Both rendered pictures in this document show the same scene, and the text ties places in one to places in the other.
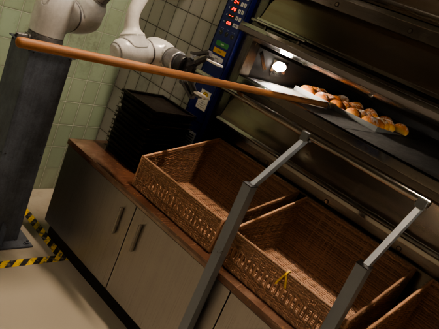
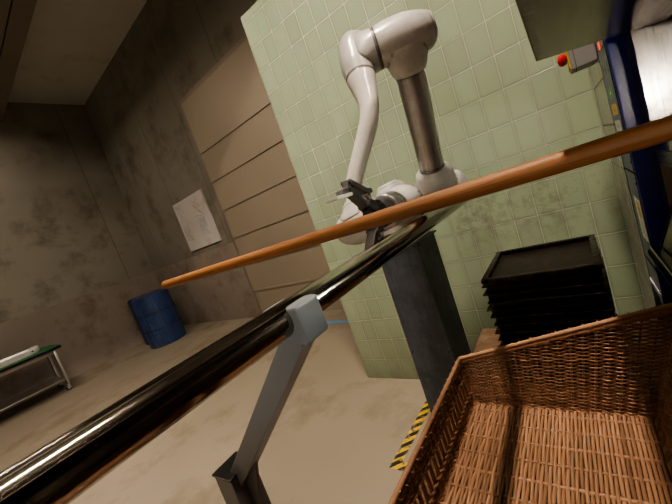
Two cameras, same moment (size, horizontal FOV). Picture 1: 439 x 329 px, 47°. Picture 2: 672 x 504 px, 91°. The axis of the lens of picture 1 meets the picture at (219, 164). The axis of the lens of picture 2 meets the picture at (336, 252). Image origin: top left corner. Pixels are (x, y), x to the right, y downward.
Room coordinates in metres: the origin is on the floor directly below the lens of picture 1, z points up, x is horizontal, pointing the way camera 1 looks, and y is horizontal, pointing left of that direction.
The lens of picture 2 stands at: (1.92, -0.55, 1.23)
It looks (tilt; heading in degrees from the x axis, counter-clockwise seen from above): 7 degrees down; 90
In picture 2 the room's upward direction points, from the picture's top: 19 degrees counter-clockwise
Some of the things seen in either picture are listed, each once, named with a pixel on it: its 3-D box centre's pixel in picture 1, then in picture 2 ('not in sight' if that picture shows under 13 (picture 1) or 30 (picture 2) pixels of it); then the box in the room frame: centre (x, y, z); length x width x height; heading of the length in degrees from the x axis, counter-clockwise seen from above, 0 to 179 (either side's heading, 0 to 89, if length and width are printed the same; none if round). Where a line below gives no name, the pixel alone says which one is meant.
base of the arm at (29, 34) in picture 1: (40, 38); not in sight; (2.21, 0.95, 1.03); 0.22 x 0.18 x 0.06; 141
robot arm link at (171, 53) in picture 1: (174, 60); (388, 209); (2.08, 0.34, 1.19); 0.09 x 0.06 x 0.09; 144
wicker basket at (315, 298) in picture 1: (316, 264); not in sight; (1.80, -0.50, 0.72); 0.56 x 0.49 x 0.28; 54
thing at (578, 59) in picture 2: not in sight; (579, 52); (2.90, 0.59, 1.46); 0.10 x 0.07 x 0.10; 53
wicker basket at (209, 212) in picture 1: (215, 187); (552, 447); (2.16, -0.02, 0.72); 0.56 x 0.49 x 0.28; 53
